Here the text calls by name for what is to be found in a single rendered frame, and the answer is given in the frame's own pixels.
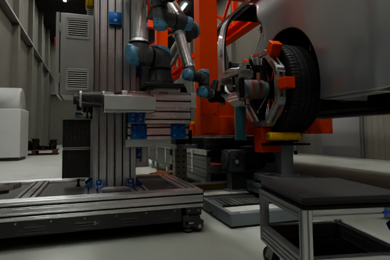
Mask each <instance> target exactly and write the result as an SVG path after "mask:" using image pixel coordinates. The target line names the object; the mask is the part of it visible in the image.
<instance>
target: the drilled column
mask: <svg viewBox="0 0 390 260"><path fill-rule="evenodd" d="M172 175H173V176H175V177H177V178H179V179H181V180H184V181H186V182H187V149H174V148H172Z"/></svg>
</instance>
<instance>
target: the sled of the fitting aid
mask: <svg viewBox="0 0 390 260"><path fill-rule="evenodd" d="M261 187H263V186H262V185H261V181H260V180H256V179H254V180H247V190H249V191H252V192H255V193H258V194H259V190H260V189H261Z"/></svg>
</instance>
